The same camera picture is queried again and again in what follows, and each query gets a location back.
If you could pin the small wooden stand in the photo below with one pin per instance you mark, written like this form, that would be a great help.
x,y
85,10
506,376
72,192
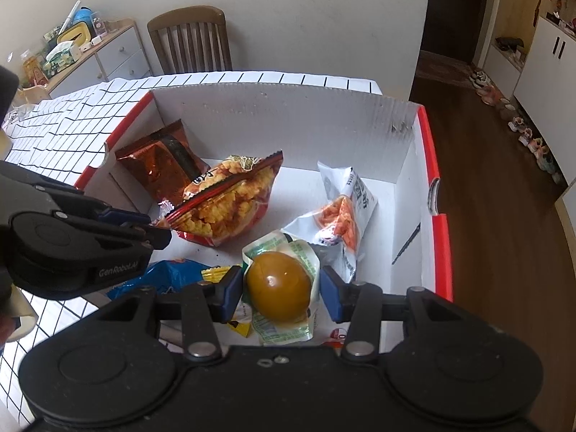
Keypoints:
x,y
35,92

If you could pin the small yellow snack packet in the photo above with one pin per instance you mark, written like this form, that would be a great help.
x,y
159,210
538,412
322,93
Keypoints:
x,y
216,273

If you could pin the white charger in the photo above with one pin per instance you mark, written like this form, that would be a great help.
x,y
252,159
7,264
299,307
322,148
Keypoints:
x,y
94,40

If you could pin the blue and yellow box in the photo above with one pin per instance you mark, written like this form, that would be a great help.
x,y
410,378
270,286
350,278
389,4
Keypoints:
x,y
74,33

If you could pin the white and wood wall cabinet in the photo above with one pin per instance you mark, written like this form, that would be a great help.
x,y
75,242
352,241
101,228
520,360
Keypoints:
x,y
544,76

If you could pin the white stick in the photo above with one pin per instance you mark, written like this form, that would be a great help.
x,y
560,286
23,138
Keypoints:
x,y
68,19

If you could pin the wooden chair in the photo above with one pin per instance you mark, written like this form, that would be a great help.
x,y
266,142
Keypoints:
x,y
189,40

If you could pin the large white spicy strip packet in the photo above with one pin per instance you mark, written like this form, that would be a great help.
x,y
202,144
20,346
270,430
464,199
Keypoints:
x,y
346,216

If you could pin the small white snack packet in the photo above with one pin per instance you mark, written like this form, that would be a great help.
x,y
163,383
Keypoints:
x,y
338,335

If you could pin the braised egg packet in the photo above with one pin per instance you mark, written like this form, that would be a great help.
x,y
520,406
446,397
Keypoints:
x,y
279,285

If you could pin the wooden sideboard with white drawers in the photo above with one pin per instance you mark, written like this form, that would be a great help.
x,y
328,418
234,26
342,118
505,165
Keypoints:
x,y
117,58

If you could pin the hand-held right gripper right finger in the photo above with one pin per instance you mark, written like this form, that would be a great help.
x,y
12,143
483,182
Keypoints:
x,y
330,294

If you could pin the red cardboard box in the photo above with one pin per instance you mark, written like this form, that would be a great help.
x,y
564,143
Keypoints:
x,y
292,126

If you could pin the dark wooden door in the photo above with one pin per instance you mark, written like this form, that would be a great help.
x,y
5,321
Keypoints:
x,y
454,9

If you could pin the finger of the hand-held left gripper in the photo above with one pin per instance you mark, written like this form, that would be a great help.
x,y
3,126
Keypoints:
x,y
148,237
121,217

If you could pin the orange drink bottle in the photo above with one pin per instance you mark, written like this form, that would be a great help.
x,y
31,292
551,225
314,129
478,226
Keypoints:
x,y
31,69

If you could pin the dark red foil snack packet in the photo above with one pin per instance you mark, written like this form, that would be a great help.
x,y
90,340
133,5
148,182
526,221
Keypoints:
x,y
153,162

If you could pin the clear drinking glass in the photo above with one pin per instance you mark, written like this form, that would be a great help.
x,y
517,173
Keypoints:
x,y
18,110

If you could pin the row of shoes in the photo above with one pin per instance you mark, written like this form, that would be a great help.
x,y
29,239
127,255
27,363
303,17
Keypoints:
x,y
517,121

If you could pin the green tissue box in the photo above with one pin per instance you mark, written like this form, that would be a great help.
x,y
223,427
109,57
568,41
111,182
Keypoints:
x,y
63,53

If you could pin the orange chips bag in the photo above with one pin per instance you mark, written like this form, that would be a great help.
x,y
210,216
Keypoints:
x,y
229,202

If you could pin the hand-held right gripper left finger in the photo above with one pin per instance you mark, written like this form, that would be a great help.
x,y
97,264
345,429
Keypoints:
x,y
233,290

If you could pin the blue snack packet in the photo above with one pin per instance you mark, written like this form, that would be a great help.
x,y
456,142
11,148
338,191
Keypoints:
x,y
157,276

